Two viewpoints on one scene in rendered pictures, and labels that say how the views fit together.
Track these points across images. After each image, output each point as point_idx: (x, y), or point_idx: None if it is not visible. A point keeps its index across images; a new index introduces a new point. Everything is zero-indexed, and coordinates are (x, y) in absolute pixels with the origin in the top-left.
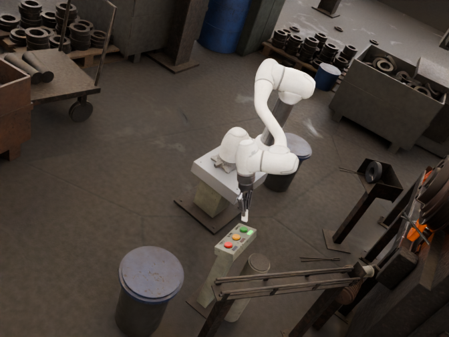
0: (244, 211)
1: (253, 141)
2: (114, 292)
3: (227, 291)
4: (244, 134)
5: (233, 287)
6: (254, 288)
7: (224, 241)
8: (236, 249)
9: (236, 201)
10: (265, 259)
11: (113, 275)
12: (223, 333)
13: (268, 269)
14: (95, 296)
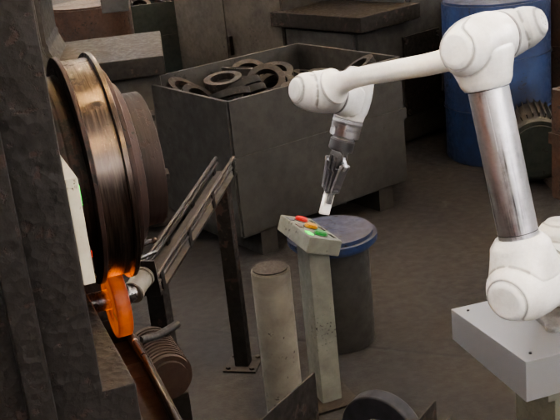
0: (323, 189)
1: (356, 67)
2: (387, 325)
3: (213, 159)
4: (548, 222)
5: (223, 182)
6: (202, 175)
7: (312, 222)
8: (287, 217)
9: (455, 335)
10: (269, 272)
11: (417, 327)
12: (259, 401)
13: (252, 273)
14: (389, 312)
